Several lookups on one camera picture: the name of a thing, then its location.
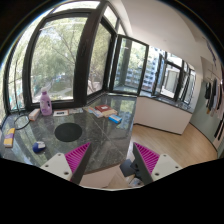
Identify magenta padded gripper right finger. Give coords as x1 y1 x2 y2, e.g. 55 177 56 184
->
133 142 182 185

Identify light blue booklet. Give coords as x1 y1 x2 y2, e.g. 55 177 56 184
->
83 106 103 118

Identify hanging dark clothes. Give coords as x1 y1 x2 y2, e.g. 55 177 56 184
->
203 77 224 141

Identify yellow and purple sponge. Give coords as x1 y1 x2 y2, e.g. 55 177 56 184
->
4 128 15 148

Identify dark framed window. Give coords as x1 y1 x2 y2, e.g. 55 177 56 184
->
0 0 196 118

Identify tan flat box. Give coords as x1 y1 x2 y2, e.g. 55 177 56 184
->
102 109 118 118

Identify small beige box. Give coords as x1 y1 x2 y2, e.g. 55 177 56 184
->
28 109 40 121

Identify red book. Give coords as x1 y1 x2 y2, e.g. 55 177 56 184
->
95 105 112 112

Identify blue box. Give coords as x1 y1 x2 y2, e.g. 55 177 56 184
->
109 115 122 124

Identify white flat card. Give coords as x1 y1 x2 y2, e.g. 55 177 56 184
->
53 110 69 117

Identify blue and white computer mouse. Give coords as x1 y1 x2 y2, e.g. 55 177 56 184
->
32 141 46 153

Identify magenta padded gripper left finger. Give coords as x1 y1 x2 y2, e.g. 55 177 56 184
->
41 142 91 185

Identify purple detergent bottle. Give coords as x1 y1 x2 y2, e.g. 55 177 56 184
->
40 87 52 116

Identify round black mouse pad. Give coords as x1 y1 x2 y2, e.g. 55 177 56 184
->
55 123 82 142

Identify black cable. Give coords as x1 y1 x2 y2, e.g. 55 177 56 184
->
11 56 32 131

